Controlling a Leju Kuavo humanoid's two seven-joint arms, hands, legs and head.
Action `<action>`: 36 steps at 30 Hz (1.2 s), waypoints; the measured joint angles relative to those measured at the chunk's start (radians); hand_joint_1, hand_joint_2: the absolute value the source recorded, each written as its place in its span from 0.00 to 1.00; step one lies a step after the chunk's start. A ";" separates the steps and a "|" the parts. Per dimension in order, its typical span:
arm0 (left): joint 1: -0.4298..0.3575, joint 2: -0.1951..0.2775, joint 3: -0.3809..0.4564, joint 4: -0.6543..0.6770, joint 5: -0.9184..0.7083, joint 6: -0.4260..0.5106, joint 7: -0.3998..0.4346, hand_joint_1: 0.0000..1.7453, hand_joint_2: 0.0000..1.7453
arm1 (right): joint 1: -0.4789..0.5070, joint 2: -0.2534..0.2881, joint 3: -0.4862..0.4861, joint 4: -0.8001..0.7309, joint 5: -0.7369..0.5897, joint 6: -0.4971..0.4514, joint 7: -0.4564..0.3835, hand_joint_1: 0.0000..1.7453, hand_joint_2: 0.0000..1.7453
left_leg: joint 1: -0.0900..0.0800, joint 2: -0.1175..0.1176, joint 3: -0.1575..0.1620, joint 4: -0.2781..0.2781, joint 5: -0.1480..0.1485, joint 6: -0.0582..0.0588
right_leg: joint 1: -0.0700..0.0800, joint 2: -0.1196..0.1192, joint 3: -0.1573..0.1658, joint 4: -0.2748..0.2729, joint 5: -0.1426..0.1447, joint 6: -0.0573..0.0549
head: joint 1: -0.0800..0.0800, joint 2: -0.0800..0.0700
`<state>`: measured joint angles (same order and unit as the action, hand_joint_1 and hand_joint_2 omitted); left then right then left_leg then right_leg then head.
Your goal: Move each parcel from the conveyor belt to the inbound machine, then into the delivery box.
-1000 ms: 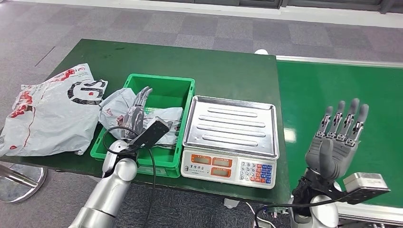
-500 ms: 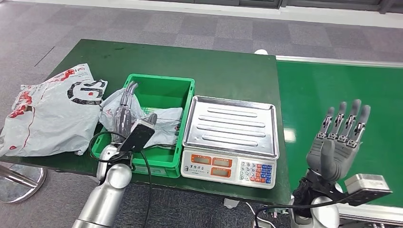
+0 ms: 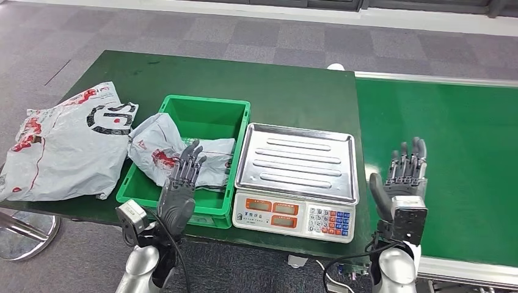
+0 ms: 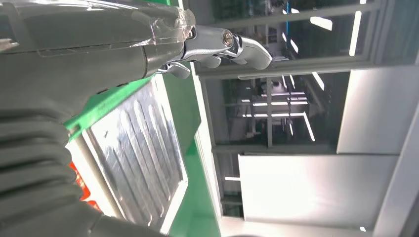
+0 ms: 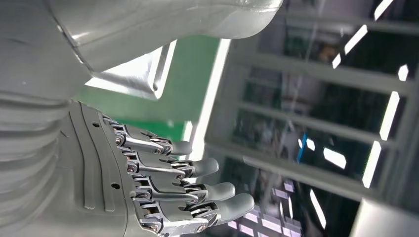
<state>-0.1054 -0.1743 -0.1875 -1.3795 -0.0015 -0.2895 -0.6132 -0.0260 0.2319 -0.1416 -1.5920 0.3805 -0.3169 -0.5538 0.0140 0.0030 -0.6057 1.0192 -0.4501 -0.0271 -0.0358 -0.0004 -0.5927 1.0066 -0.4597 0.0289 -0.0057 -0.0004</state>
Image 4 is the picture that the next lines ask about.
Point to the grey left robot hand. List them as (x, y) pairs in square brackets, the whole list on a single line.
[(82, 49)]

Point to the green conveyor belt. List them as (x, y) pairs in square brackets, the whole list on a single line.
[(199, 202)]

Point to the white scale with steel tray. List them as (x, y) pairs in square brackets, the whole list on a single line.
[(140, 153)]

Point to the glass partition with grey frame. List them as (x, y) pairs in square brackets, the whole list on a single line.
[(269, 108)]

